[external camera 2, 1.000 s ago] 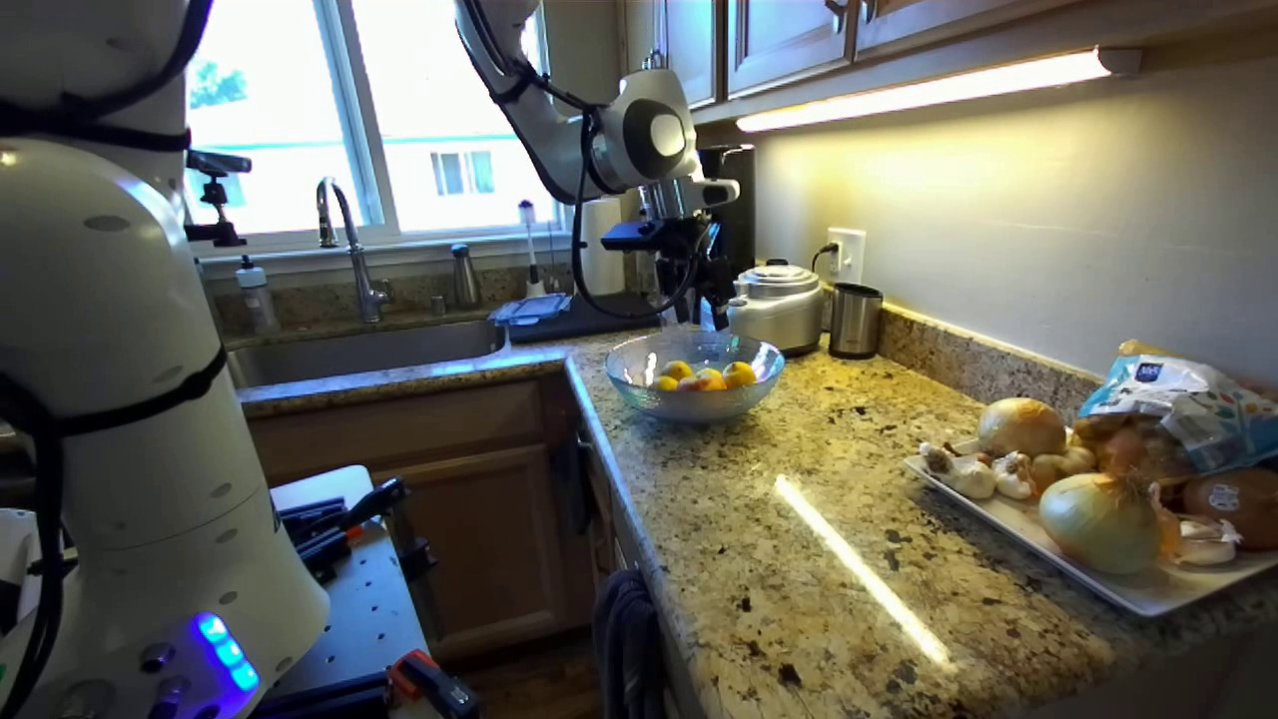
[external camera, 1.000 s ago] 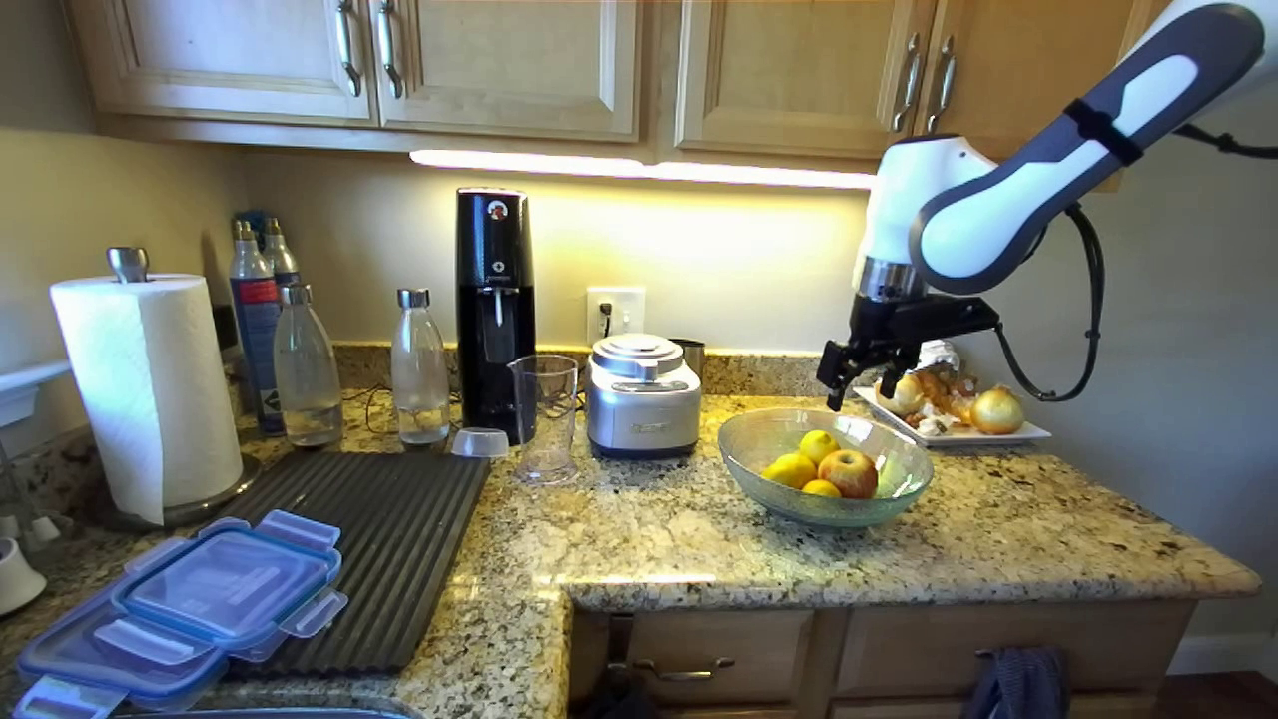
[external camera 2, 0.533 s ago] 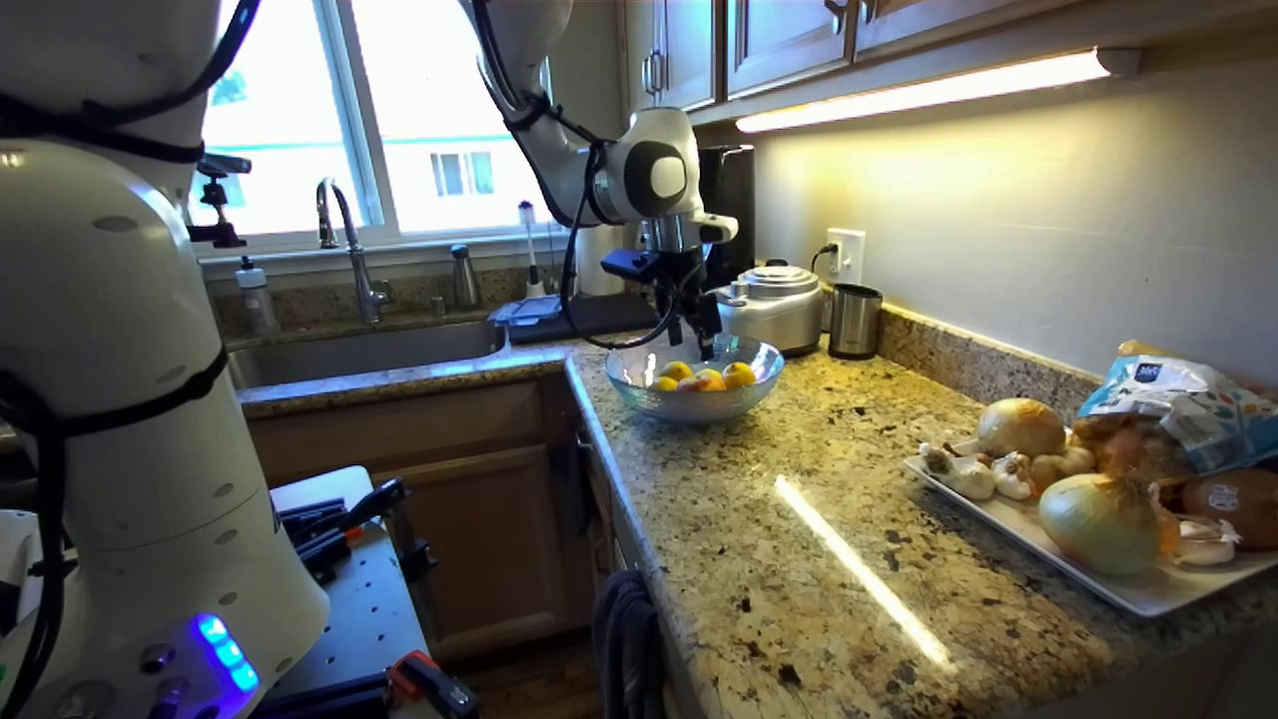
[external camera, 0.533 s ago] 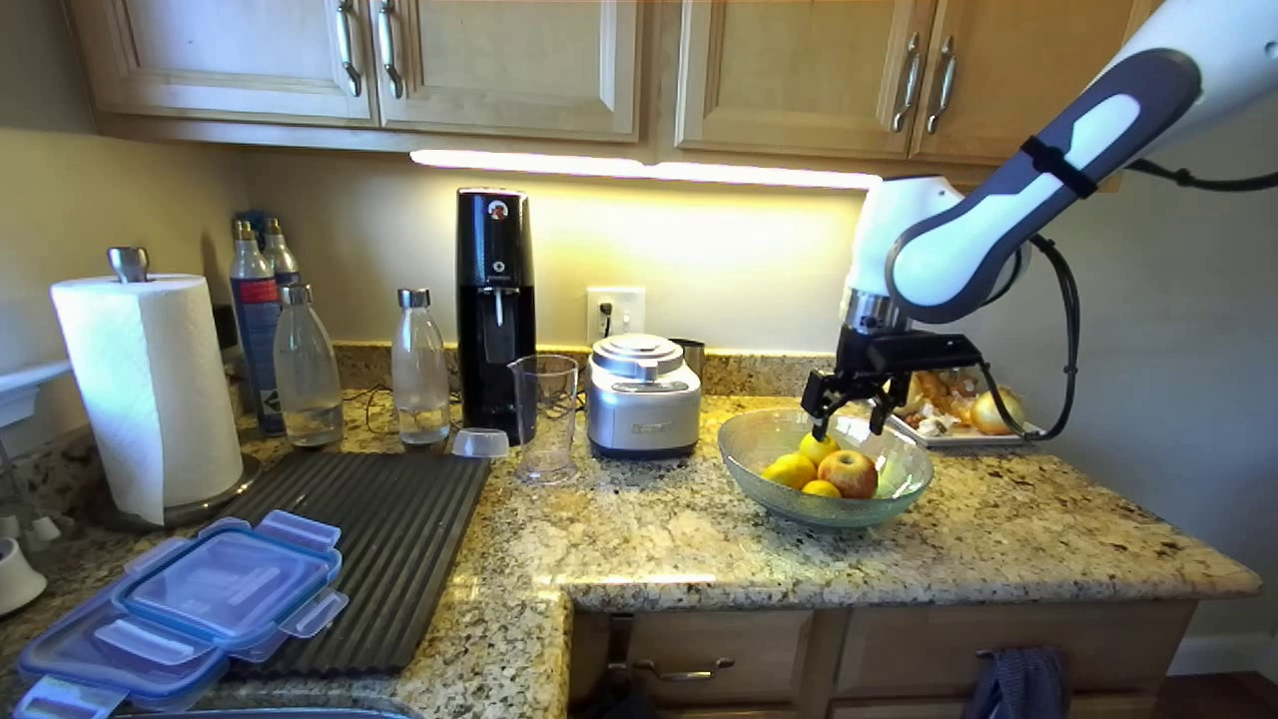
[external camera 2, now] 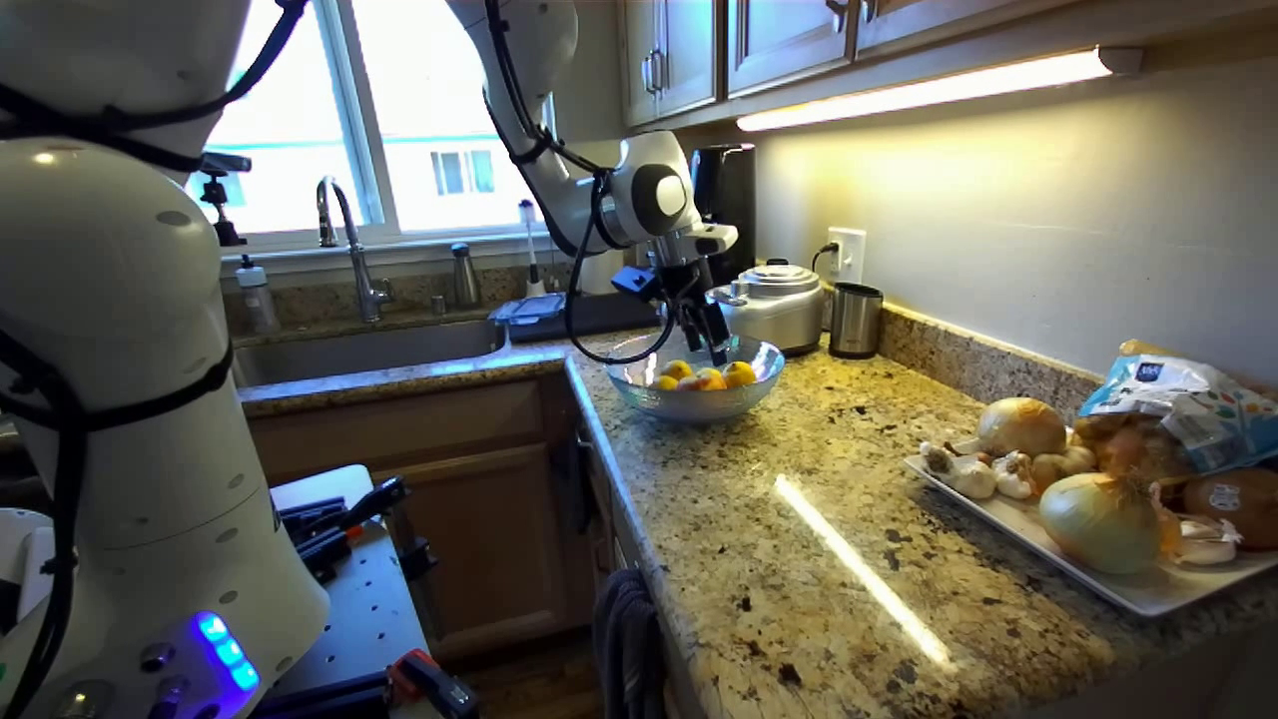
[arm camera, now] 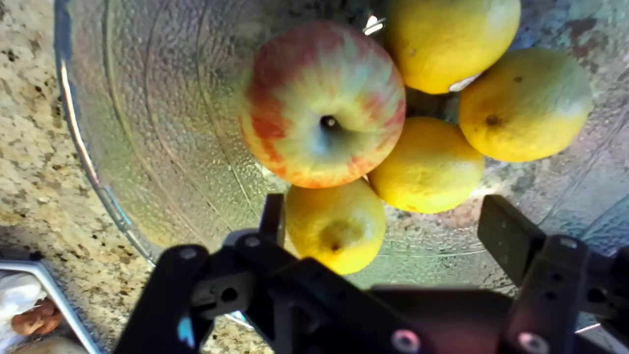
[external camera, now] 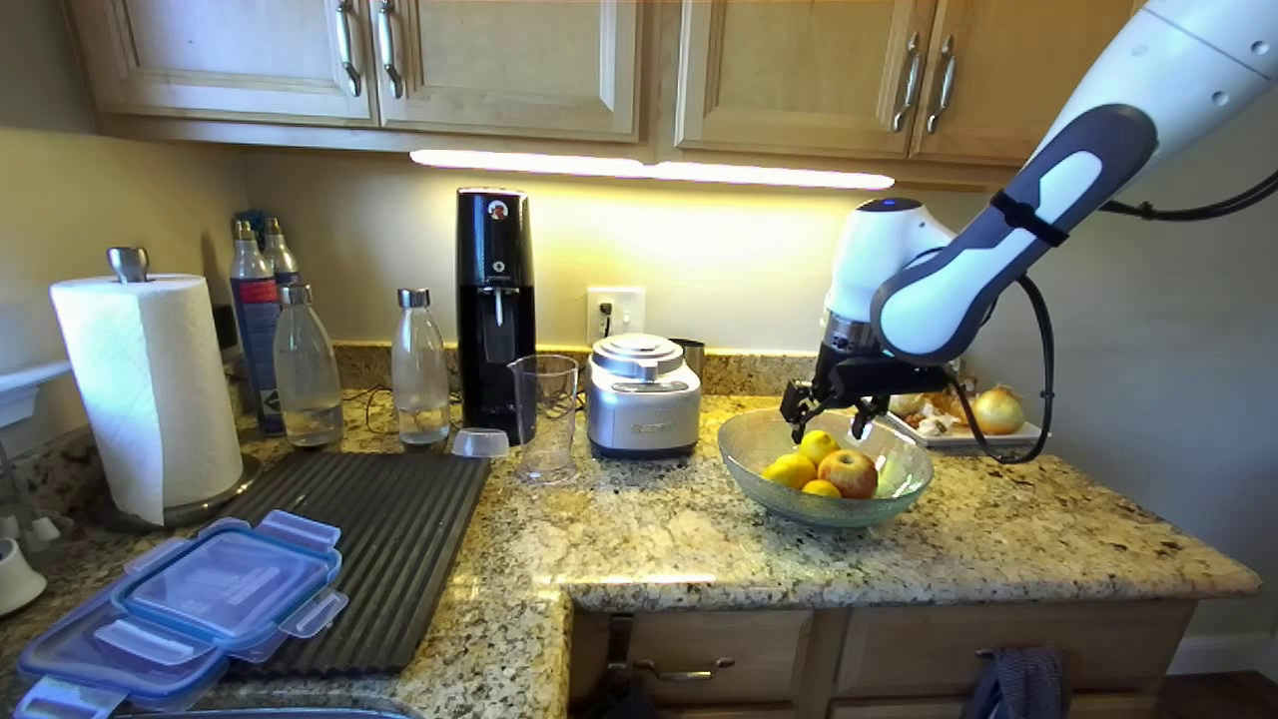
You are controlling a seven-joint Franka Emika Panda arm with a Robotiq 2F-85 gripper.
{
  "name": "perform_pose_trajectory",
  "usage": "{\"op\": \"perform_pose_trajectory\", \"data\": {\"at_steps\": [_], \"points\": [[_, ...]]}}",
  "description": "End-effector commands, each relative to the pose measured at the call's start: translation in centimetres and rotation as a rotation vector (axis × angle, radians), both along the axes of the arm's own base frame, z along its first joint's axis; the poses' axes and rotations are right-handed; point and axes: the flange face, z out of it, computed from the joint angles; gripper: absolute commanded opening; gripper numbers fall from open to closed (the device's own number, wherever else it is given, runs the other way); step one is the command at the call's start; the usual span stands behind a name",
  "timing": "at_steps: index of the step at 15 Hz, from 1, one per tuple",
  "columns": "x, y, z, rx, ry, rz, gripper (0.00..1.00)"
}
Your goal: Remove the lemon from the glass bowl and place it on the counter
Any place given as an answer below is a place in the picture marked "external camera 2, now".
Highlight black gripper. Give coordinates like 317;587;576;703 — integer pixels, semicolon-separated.
655;250;739;366

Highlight clear glass bowl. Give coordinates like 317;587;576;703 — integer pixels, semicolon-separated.
606;336;791;427

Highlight black coffee maker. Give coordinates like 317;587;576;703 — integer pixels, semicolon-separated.
687;138;761;271

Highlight stainless steel cup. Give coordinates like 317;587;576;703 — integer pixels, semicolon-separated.
825;279;888;364

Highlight blue sponge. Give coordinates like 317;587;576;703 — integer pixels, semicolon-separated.
486;290;576;347

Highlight dish brush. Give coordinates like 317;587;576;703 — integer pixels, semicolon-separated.
516;197;550;299

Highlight chrome sink sprayer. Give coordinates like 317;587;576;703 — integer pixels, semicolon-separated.
447;239;486;316

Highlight white mushroom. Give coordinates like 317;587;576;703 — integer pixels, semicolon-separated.
996;448;1070;508
945;455;1004;508
914;435;965;480

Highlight wooden upper kitchen cabinets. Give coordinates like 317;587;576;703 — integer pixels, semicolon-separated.
614;0;1278;131

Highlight blue-grey hanging dish towel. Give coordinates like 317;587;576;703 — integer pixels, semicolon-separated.
587;565;670;719

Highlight small brown onion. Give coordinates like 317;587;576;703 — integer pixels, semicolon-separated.
974;395;1070;463

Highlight wooden lower kitchen cabinet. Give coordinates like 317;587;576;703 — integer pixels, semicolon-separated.
242;366;603;667

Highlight under-cabinet light strip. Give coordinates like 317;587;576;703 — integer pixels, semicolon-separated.
731;42;1149;138

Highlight kitchen sink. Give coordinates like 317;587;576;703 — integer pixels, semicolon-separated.
226;310;508;391

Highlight chrome kitchen faucet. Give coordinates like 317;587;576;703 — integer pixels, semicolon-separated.
310;173;391;327

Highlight kitchen window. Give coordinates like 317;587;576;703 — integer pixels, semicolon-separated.
182;0;535;255

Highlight black hand tool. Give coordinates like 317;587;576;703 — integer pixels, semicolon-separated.
278;474;413;579

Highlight white rectangular tray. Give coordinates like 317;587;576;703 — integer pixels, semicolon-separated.
914;438;1278;621

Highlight large yellow onion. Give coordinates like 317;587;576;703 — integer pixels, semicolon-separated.
1036;467;1166;579

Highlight robot mounting table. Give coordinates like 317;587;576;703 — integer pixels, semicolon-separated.
258;458;451;709

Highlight clear soap bottle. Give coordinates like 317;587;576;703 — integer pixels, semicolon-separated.
226;250;285;339

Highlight blue white plastic bag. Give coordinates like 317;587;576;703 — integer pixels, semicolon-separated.
1070;342;1278;480

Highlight white garlic bulb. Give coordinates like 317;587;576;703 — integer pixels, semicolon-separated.
1166;511;1245;572

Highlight white wall outlet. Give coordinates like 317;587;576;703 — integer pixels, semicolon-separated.
824;225;871;286

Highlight black clamp with orange handle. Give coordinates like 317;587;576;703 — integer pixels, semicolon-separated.
385;648;486;719

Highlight black camera on tripod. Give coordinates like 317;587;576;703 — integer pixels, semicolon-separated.
190;146;258;250

